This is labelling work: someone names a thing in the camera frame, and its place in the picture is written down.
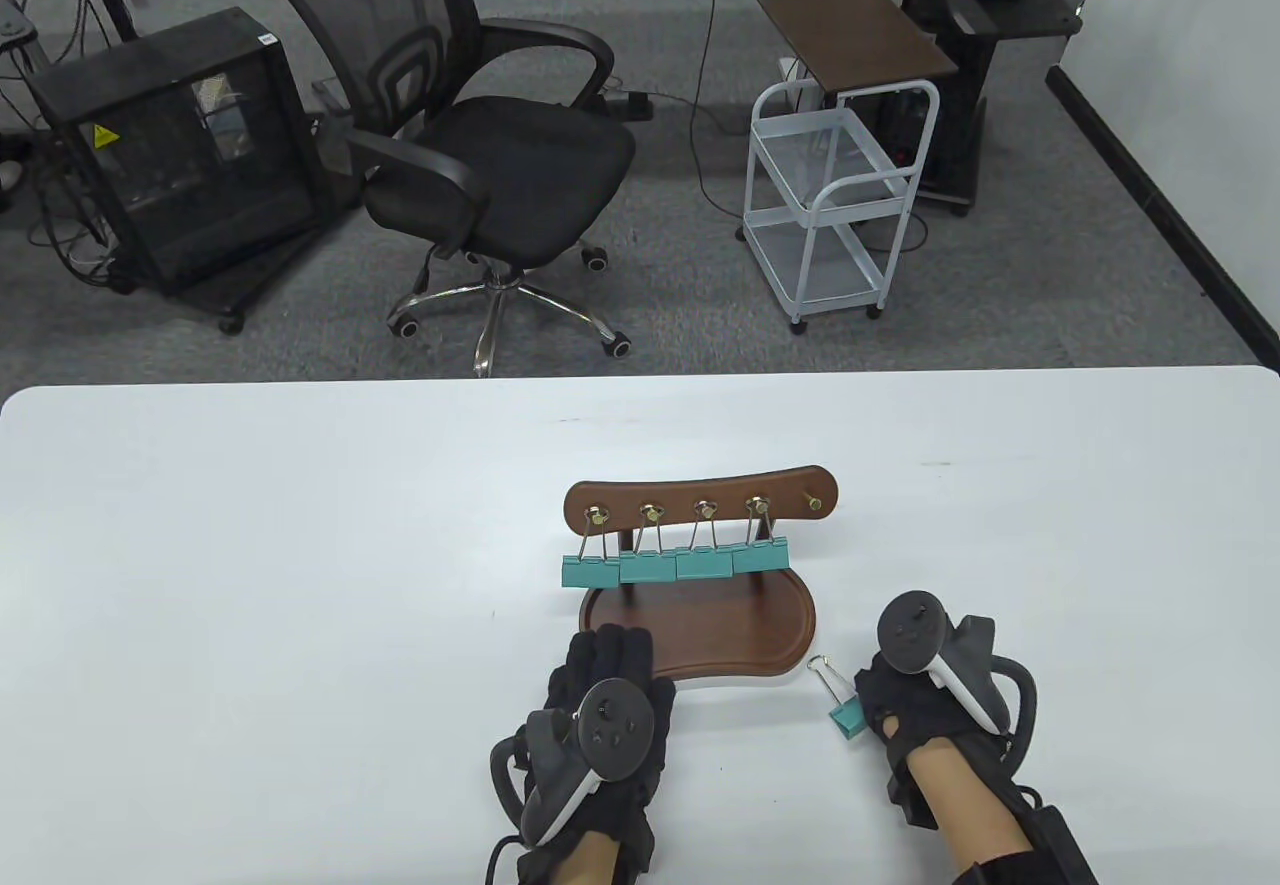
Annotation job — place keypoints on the brown wooden hook rack stand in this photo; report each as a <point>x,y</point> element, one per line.
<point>720,625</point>

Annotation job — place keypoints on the black mesh office chair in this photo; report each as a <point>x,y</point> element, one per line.
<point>520,155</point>

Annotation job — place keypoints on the person's left fingers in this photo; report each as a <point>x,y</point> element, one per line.
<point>605,653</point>

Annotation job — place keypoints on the person's right forearm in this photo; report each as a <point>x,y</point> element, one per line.
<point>965,805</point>

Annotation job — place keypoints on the person's right fingers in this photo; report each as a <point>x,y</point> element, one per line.
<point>876,690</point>

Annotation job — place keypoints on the right hand-mounted tracking controller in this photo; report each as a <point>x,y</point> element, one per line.
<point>915,630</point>

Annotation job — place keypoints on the black glass computer case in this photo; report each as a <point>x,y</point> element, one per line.
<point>190,165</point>

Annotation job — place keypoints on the black wheeled case stand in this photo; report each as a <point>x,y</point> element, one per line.
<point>262,275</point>

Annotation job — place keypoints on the hand-mounted tracking controller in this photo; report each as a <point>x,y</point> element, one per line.
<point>610,720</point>
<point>915,630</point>

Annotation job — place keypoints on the person's left hand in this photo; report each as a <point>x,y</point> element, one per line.
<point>660,725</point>

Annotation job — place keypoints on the black wrist-mounted module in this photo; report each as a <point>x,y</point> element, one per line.
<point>1060,840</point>

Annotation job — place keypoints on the teal binder clip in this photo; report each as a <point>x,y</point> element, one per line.
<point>590,573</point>
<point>846,715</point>
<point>705,563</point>
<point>648,567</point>
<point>762,557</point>

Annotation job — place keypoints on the black computer desk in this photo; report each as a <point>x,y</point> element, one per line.
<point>1030,5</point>

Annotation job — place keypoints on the white rolling cart wooden top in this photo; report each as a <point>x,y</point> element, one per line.
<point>850,35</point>

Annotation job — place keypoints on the left hand-mounted tracking controller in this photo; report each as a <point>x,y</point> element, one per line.
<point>610,720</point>

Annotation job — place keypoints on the black power strip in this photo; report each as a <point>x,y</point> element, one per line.
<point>632,105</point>

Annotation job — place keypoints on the person's right hand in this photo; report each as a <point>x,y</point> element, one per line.
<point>885,715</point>

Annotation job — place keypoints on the person's left forearm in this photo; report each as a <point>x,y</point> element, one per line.
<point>598,860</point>

